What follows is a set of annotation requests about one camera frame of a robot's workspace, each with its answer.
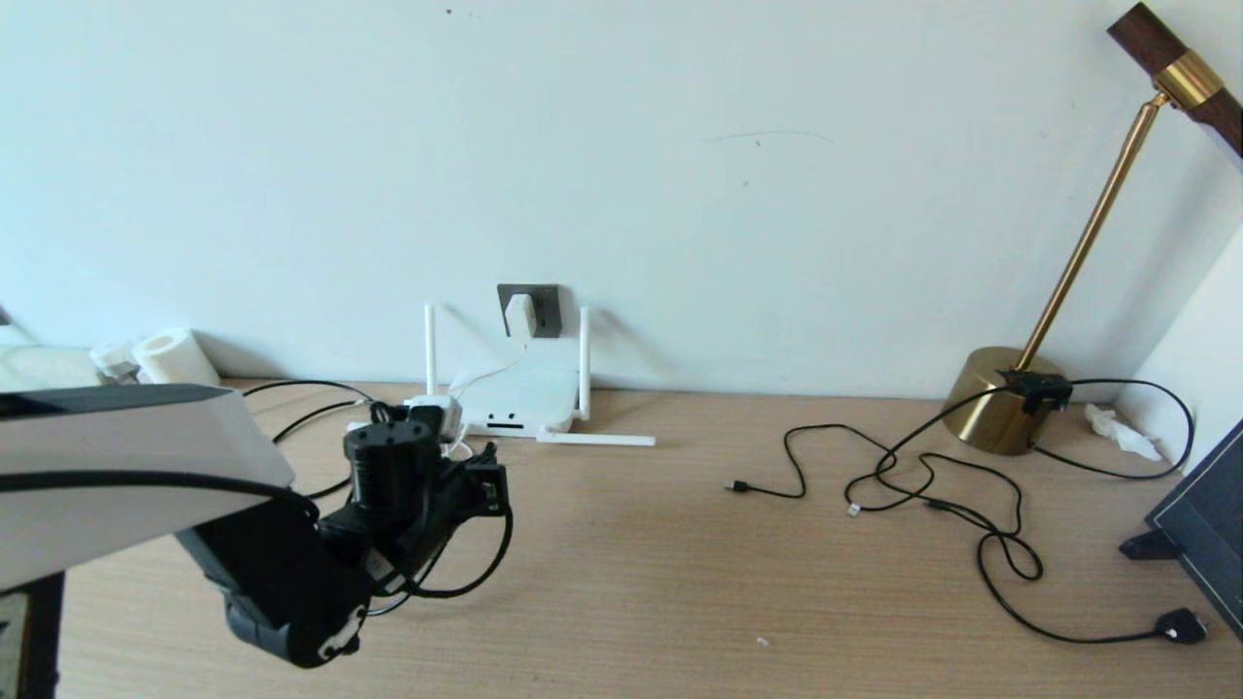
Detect black ethernet cable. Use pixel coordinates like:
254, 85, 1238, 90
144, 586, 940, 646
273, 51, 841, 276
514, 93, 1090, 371
243, 380, 501, 501

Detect white wifi router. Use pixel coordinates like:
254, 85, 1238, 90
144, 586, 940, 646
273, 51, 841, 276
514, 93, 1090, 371
348, 303, 657, 448

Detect white toilet paper roll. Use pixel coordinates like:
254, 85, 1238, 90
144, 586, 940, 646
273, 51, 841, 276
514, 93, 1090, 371
134, 328, 220, 387

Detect white padded furniture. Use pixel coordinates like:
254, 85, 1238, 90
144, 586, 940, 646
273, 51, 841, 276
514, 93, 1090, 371
0, 345, 104, 391

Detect brass desk lamp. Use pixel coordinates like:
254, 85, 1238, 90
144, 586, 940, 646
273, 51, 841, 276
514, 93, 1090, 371
942, 0, 1243, 455

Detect black clip connector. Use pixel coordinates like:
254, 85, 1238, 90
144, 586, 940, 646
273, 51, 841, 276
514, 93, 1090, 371
998, 369, 1075, 415

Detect crumpled white tissue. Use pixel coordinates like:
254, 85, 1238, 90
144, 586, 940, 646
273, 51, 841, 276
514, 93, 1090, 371
1085, 403, 1163, 462

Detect dark framed display panel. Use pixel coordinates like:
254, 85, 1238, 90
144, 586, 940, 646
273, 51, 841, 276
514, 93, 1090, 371
1119, 417, 1243, 642

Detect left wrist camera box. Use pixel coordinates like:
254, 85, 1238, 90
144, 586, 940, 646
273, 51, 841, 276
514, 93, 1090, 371
403, 393, 463, 444

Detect grey wall socket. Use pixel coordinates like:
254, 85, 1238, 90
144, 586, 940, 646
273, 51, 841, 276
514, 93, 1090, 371
497, 283, 562, 339

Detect black usb cable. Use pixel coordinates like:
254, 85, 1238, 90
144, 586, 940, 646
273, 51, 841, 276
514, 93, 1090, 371
723, 423, 899, 501

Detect black cable with clear tip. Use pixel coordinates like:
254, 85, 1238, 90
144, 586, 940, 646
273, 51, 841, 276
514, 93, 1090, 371
845, 383, 1046, 582

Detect black lamp power cord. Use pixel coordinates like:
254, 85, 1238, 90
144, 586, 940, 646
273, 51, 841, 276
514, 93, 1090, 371
1031, 378, 1196, 481

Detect black lamp cables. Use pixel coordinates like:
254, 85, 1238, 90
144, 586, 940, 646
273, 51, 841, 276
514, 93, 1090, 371
976, 456, 1210, 645

